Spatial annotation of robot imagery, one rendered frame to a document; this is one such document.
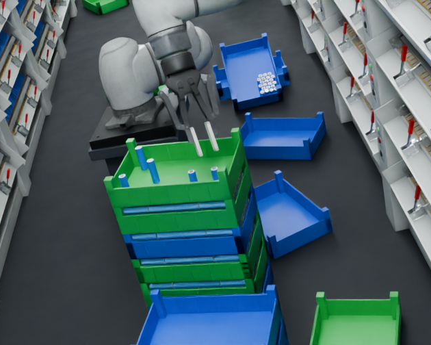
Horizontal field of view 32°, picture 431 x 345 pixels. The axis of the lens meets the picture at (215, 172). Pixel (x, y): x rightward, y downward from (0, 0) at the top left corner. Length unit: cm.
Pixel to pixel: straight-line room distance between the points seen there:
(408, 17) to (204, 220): 65
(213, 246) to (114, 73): 91
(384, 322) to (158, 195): 64
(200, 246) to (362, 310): 44
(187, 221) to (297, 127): 108
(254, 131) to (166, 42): 120
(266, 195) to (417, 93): 87
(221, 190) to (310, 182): 80
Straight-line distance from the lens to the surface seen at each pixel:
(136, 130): 254
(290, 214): 234
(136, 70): 254
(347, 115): 278
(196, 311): 181
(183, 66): 170
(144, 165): 193
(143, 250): 189
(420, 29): 155
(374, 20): 190
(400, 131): 196
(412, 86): 175
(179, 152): 193
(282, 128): 280
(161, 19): 170
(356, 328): 192
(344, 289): 204
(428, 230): 192
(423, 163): 181
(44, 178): 297
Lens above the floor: 133
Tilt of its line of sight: 30 degrees down
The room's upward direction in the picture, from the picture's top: 14 degrees counter-clockwise
